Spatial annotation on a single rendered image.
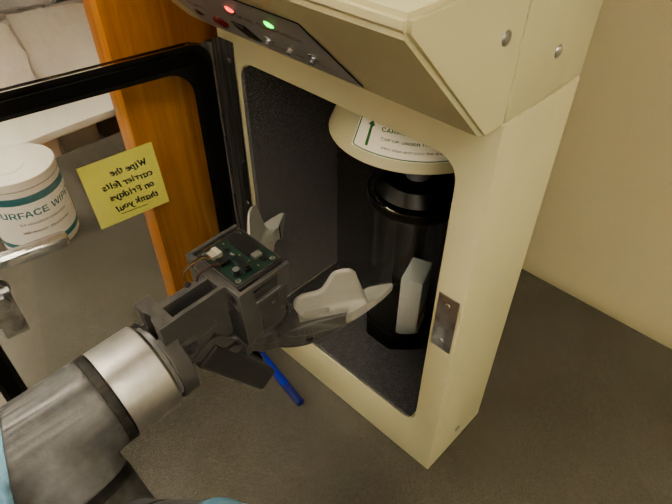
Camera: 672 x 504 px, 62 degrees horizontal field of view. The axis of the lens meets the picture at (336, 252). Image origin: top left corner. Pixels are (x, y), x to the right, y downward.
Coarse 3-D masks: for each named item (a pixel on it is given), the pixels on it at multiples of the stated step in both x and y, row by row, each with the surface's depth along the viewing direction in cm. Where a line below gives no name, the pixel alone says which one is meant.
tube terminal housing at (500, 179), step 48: (576, 0) 36; (240, 48) 54; (528, 48) 34; (576, 48) 40; (240, 96) 58; (336, 96) 48; (528, 96) 38; (432, 144) 43; (480, 144) 39; (528, 144) 42; (480, 192) 42; (528, 192) 47; (480, 240) 44; (528, 240) 54; (480, 288) 50; (480, 336) 58; (336, 384) 75; (432, 384) 59; (480, 384) 68; (384, 432) 72; (432, 432) 63
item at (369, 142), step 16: (336, 112) 54; (352, 112) 51; (336, 128) 54; (352, 128) 51; (368, 128) 50; (384, 128) 49; (352, 144) 52; (368, 144) 50; (384, 144) 50; (400, 144) 49; (416, 144) 49; (368, 160) 51; (384, 160) 50; (400, 160) 49; (416, 160) 49; (432, 160) 49; (448, 160) 49
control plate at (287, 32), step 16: (192, 0) 44; (208, 0) 40; (224, 0) 38; (208, 16) 47; (224, 16) 43; (240, 16) 40; (256, 16) 37; (272, 16) 34; (240, 32) 46; (256, 32) 42; (272, 32) 39; (288, 32) 36; (304, 32) 34; (272, 48) 45; (304, 48) 38; (320, 48) 36; (320, 64) 40; (336, 64) 38; (352, 80) 40
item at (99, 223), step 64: (0, 128) 47; (64, 128) 50; (128, 128) 54; (192, 128) 58; (0, 192) 50; (64, 192) 53; (128, 192) 58; (192, 192) 62; (0, 256) 53; (64, 256) 57; (128, 256) 62; (64, 320) 61; (128, 320) 67
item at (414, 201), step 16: (384, 176) 60; (400, 176) 60; (416, 176) 59; (432, 176) 60; (448, 176) 60; (384, 192) 59; (400, 192) 58; (416, 192) 58; (432, 192) 58; (448, 192) 59; (416, 208) 58; (432, 208) 58
